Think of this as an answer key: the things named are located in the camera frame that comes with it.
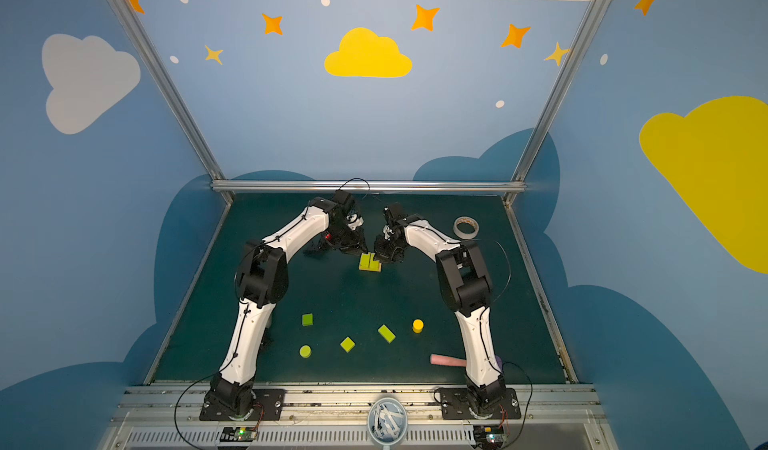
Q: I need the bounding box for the long green block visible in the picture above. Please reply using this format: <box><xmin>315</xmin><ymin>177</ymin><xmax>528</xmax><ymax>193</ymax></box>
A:
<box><xmin>378</xmin><ymin>324</ymin><xmax>396</xmax><ymax>344</ymax></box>
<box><xmin>369</xmin><ymin>254</ymin><xmax>382</xmax><ymax>268</ymax></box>
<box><xmin>359</xmin><ymin>253</ymin><xmax>373</xmax><ymax>268</ymax></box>

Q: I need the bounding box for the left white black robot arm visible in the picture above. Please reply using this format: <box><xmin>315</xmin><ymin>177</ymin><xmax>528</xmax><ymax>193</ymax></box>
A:
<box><xmin>204</xmin><ymin>190</ymin><xmax>368</xmax><ymax>420</ymax></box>

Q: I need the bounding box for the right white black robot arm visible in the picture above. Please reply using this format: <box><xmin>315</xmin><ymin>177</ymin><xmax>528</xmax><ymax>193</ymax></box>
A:
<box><xmin>374</xmin><ymin>203</ymin><xmax>506</xmax><ymax>418</ymax></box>

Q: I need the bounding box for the yellow cylinder block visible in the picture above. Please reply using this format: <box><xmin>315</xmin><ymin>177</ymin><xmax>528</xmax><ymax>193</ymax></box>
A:
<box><xmin>412</xmin><ymin>319</ymin><xmax>424</xmax><ymax>334</ymax></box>

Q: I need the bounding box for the small green square block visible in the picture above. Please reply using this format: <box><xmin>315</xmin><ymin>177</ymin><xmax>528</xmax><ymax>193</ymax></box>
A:
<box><xmin>340</xmin><ymin>337</ymin><xmax>355</xmax><ymax>353</ymax></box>

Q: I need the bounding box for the white tape roll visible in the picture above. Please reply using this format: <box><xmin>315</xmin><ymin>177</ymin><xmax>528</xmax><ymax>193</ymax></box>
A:
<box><xmin>453</xmin><ymin>216</ymin><xmax>480</xmax><ymax>240</ymax></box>

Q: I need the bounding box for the pink purple brush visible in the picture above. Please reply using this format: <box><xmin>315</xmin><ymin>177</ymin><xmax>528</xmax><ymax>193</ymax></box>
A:
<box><xmin>429</xmin><ymin>354</ymin><xmax>503</xmax><ymax>370</ymax></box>

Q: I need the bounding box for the round bowl with white pieces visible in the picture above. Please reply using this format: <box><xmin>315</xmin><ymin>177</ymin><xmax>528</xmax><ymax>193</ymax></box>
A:
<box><xmin>366</xmin><ymin>397</ymin><xmax>408</xmax><ymax>449</ymax></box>

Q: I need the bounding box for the right green circuit board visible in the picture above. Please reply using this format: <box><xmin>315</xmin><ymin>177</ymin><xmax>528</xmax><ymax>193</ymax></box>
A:
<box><xmin>472</xmin><ymin>426</ymin><xmax>507</xmax><ymax>450</ymax></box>

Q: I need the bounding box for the green circuit board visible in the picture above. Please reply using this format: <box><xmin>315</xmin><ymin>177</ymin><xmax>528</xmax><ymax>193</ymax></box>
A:
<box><xmin>219</xmin><ymin>426</ymin><xmax>258</xmax><ymax>444</ymax></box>
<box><xmin>472</xmin><ymin>426</ymin><xmax>507</xmax><ymax>450</ymax></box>

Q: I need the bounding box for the left green circuit board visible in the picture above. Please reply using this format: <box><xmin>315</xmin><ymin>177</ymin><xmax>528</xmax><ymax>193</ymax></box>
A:
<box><xmin>219</xmin><ymin>426</ymin><xmax>258</xmax><ymax>444</ymax></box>

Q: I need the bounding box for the aluminium frame rear bar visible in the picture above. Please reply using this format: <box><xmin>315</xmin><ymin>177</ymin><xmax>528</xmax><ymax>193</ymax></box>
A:
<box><xmin>211</xmin><ymin>179</ymin><xmax>526</xmax><ymax>194</ymax></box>

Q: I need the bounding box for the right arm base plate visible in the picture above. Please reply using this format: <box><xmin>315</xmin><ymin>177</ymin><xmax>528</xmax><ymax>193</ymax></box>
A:
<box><xmin>433</xmin><ymin>387</ymin><xmax>522</xmax><ymax>420</ymax></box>

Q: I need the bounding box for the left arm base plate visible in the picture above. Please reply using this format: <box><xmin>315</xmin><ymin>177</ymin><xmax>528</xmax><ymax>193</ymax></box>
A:
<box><xmin>199</xmin><ymin>388</ymin><xmax>285</xmax><ymax>422</ymax></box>

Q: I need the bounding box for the aluminium front rail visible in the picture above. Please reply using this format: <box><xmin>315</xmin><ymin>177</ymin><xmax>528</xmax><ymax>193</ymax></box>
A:
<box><xmin>98</xmin><ymin>383</ymin><xmax>618</xmax><ymax>449</ymax></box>

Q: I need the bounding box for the aluminium frame left post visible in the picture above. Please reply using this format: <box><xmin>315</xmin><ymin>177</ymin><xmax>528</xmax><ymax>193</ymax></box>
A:
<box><xmin>106</xmin><ymin>0</ymin><xmax>226</xmax><ymax>184</ymax></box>

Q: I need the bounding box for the aluminium frame post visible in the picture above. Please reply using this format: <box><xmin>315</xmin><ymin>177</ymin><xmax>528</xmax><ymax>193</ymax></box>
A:
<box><xmin>503</xmin><ymin>0</ymin><xmax>612</xmax><ymax>209</ymax></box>
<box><xmin>106</xmin><ymin>0</ymin><xmax>226</xmax><ymax>184</ymax></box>

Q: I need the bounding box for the aluminium frame right post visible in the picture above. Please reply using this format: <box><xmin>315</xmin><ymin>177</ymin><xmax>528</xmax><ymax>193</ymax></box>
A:
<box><xmin>503</xmin><ymin>0</ymin><xmax>612</xmax><ymax>209</ymax></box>

